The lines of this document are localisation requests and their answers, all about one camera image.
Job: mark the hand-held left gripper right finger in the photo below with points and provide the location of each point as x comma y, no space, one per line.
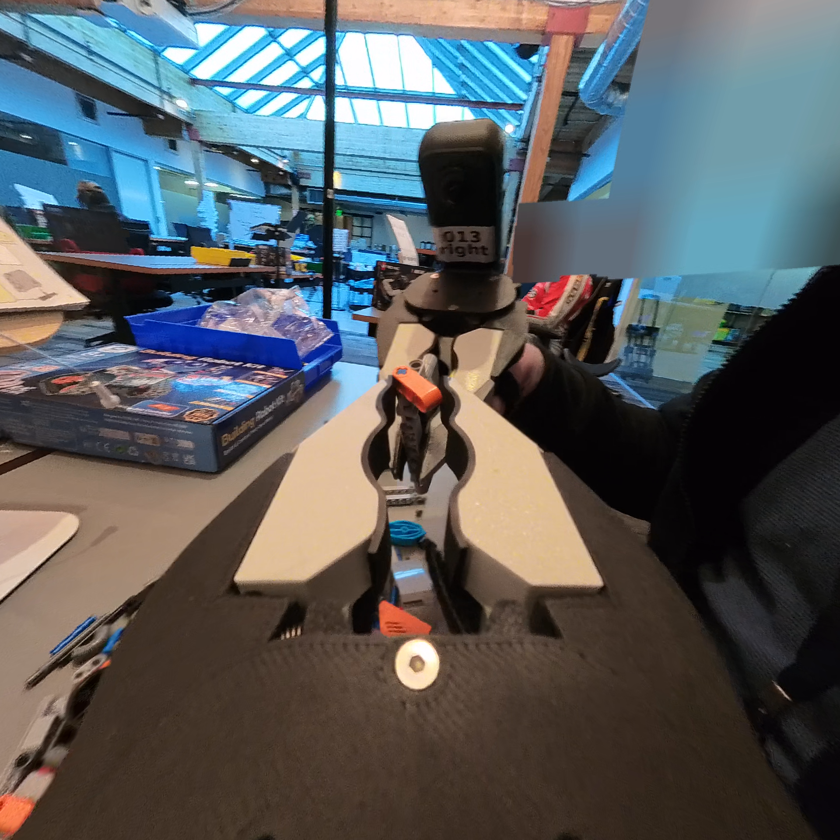
525,518

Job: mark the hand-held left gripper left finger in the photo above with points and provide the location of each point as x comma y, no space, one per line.
308,518

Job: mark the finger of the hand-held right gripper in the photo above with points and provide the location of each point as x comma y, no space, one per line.
403,348
482,361

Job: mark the orange connector piece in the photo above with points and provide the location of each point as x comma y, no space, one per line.
417,387

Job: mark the grey perforated thin beam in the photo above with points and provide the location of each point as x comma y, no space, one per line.
410,439

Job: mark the person's right forearm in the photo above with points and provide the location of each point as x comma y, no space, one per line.
590,426

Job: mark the person's right hand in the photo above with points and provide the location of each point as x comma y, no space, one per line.
525,374

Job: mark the black car model box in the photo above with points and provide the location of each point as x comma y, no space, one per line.
390,282

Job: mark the light blue separator tool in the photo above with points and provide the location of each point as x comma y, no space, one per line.
407,531

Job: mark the grey curved panel piece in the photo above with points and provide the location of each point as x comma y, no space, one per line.
413,577

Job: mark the black metal pole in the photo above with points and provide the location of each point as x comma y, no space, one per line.
329,164

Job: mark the orange panel piece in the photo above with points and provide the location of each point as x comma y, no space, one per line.
400,620

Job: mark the clear plastic bag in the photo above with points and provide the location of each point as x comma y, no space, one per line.
269,318

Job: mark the blue robot kit box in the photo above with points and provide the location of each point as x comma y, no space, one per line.
151,400

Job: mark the yellow bin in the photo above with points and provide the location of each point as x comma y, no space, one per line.
220,254

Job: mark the blue storage bin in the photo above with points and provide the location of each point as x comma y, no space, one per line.
164,328

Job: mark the blue shirt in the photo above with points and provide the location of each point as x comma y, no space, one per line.
787,525

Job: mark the white book stand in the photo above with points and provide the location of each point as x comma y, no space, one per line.
26,544

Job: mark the pile of building pieces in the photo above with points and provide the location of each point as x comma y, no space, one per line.
59,689

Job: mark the instruction booklet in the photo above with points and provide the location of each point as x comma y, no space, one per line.
33,275

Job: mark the silver ventilation duct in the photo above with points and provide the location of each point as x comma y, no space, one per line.
610,65

